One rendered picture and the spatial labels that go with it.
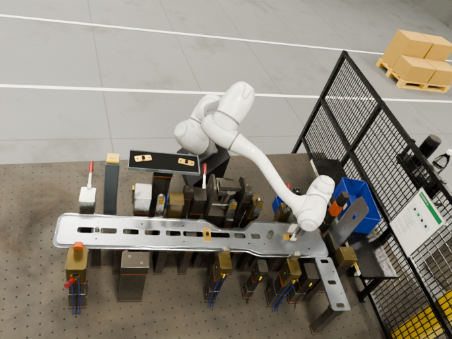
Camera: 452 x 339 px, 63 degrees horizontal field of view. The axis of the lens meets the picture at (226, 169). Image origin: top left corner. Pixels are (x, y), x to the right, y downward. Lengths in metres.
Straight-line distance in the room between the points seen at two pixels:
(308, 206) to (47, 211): 1.45
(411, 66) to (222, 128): 5.58
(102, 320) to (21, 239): 0.62
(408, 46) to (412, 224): 5.41
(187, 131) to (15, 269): 1.16
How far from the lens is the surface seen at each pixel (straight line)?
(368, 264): 2.15
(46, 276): 2.08
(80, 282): 1.76
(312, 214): 1.61
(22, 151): 3.70
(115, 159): 1.93
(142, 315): 1.97
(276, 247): 1.97
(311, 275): 1.99
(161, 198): 1.85
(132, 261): 1.72
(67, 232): 1.84
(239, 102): 1.74
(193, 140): 2.29
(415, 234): 2.11
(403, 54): 7.31
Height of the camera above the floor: 2.50
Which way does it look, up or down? 42 degrees down
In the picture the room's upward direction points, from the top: 20 degrees clockwise
